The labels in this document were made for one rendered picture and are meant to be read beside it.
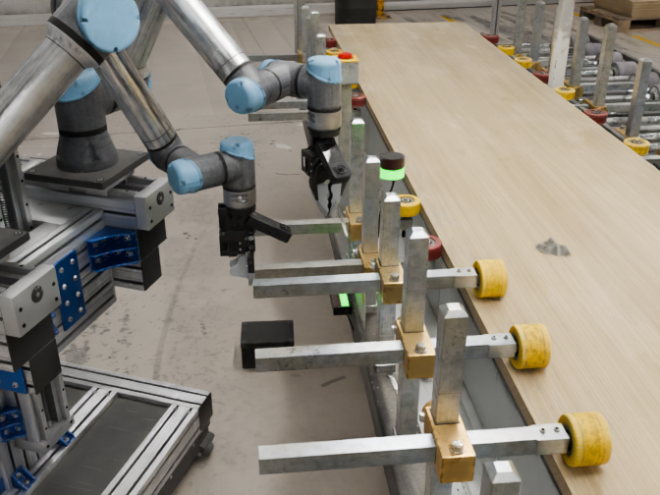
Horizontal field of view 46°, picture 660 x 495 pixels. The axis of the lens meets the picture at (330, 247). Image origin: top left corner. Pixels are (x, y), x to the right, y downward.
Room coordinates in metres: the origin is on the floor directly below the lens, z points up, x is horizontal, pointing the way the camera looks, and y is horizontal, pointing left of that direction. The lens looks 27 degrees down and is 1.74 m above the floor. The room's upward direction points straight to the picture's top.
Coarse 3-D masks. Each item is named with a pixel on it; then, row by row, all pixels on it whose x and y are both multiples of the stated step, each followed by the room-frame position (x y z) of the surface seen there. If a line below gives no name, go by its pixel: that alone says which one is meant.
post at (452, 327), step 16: (448, 304) 0.93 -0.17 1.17; (448, 320) 0.91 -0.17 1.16; (464, 320) 0.91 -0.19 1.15; (448, 336) 0.91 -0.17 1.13; (464, 336) 0.91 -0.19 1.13; (448, 352) 0.91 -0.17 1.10; (464, 352) 0.91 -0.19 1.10; (448, 368) 0.91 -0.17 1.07; (448, 384) 0.91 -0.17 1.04; (432, 400) 0.94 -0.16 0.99; (448, 400) 0.91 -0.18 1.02; (448, 416) 0.91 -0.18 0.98; (432, 464) 0.91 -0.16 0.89; (432, 480) 0.91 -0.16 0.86
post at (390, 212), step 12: (384, 204) 1.41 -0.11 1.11; (396, 204) 1.41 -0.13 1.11; (384, 216) 1.41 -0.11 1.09; (396, 216) 1.41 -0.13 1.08; (384, 228) 1.41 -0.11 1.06; (396, 228) 1.41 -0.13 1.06; (384, 240) 1.41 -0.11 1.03; (396, 240) 1.41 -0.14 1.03; (384, 252) 1.41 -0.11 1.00; (396, 252) 1.41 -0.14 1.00; (384, 264) 1.41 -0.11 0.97; (396, 264) 1.41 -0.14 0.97; (384, 312) 1.41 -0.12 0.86; (384, 324) 1.41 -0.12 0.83; (384, 336) 1.41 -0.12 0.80
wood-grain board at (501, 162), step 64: (384, 64) 3.40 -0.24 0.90; (448, 64) 3.40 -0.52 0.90; (512, 64) 3.40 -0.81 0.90; (384, 128) 2.52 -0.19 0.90; (448, 128) 2.52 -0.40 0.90; (512, 128) 2.52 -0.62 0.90; (576, 128) 2.52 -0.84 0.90; (448, 192) 1.96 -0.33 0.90; (512, 192) 1.96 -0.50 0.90; (576, 192) 1.96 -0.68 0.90; (640, 192) 1.96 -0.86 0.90; (448, 256) 1.59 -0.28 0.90; (512, 256) 1.58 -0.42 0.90; (576, 256) 1.58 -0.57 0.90; (640, 256) 1.58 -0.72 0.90; (512, 320) 1.31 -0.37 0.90; (576, 320) 1.31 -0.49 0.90; (640, 320) 1.31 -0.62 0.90; (512, 384) 1.11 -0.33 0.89; (576, 384) 1.10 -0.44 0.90; (640, 384) 1.10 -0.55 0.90; (640, 448) 0.94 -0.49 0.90
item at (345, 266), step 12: (264, 264) 1.62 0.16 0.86; (276, 264) 1.62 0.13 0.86; (288, 264) 1.62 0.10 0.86; (300, 264) 1.62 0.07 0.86; (312, 264) 1.62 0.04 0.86; (324, 264) 1.62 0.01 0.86; (336, 264) 1.62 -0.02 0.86; (348, 264) 1.62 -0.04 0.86; (360, 264) 1.62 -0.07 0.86; (432, 264) 1.63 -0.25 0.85; (264, 276) 1.59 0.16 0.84; (276, 276) 1.60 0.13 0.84; (288, 276) 1.60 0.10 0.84; (300, 276) 1.60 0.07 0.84
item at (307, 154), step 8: (312, 136) 1.62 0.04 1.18; (320, 136) 1.61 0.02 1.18; (328, 136) 1.61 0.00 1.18; (336, 136) 1.63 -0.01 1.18; (312, 144) 1.66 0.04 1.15; (304, 152) 1.66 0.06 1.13; (312, 152) 1.65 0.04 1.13; (312, 160) 1.63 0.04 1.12; (304, 168) 1.66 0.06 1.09; (312, 168) 1.62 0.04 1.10; (320, 168) 1.61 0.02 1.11; (320, 176) 1.61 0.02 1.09
